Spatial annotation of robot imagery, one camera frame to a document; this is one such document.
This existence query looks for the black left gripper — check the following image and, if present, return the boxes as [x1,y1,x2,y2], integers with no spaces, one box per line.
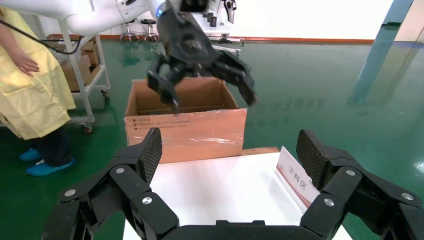
[146,8,259,116]

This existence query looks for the black handheld device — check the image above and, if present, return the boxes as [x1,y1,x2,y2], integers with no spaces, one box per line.
[222,0,238,24]

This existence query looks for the dark trousers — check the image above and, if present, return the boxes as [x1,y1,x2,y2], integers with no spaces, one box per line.
[28,125,74,167]

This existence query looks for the blue shoe cover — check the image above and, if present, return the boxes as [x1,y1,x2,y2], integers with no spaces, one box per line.
[18,148,44,163]
[25,157,76,177]

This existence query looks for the bystander bare forearm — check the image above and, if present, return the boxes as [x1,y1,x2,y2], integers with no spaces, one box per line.
[0,23,22,57]

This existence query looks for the long black arm cable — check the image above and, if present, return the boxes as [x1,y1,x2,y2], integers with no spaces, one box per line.
[0,18,85,56]

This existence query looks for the flat cardboard piece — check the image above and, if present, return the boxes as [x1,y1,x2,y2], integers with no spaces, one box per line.
[84,64,103,87]

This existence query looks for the acrylic sign with red stripe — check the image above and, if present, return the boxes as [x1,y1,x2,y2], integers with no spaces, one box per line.
[274,146,322,213]

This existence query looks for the wooden board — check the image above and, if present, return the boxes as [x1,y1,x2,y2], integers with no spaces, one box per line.
[241,147,281,157]

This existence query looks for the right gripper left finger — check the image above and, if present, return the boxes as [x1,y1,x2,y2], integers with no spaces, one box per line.
[39,127,180,240]

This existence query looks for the large open cardboard box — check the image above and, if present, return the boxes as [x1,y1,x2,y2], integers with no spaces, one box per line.
[124,76,248,165]

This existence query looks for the white wheeled shelf cart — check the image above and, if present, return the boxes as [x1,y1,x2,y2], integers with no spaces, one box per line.
[33,13,112,134]

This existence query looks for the plain cardboard carton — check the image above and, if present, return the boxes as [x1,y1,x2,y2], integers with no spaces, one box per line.
[81,39,100,66]
[67,67,93,93]
[61,54,92,81]

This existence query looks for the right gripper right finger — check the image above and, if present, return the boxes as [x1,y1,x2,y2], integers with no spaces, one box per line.
[295,129,424,240]

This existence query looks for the blue building pillar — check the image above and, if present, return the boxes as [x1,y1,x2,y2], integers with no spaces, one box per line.
[383,0,416,27]

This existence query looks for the person in yellow gown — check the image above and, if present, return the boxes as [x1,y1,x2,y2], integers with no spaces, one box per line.
[0,6,77,141]

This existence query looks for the bystander bare hand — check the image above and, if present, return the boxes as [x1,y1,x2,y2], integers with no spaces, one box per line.
[11,49,41,78]

